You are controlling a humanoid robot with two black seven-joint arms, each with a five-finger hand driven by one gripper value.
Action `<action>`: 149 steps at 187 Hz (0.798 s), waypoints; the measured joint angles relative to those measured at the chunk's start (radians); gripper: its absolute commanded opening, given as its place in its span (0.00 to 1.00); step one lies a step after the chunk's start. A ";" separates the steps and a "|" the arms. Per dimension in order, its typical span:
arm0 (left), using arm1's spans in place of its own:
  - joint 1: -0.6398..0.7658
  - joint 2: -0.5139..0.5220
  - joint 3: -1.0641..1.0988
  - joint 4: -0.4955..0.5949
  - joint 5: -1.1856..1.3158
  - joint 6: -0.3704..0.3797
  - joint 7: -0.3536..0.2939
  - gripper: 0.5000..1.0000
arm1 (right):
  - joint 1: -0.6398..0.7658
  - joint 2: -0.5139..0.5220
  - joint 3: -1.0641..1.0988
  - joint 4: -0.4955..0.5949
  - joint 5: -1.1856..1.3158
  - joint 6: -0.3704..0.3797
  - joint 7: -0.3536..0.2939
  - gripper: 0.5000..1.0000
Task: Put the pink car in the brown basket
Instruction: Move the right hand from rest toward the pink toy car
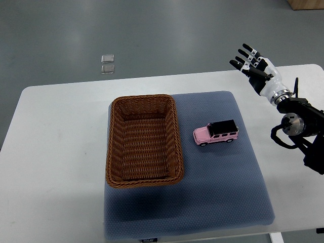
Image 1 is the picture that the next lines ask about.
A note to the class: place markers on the brown wicker basket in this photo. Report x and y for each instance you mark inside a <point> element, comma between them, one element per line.
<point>144,147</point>

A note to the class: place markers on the white table leg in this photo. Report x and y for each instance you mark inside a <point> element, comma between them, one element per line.
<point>276,237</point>

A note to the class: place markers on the blue grey cushion mat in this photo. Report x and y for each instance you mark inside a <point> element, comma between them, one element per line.
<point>222,187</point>

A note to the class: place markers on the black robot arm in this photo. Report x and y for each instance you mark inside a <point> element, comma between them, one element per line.
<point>302,128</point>

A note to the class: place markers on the pink toy car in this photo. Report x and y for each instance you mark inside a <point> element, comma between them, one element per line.
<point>220,131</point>

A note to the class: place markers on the wooden box corner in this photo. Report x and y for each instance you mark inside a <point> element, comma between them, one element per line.
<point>306,4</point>

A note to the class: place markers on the upper metal floor plate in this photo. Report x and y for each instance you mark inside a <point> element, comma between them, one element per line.
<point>107,58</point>

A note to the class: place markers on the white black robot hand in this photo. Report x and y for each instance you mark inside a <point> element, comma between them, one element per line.
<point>262,74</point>

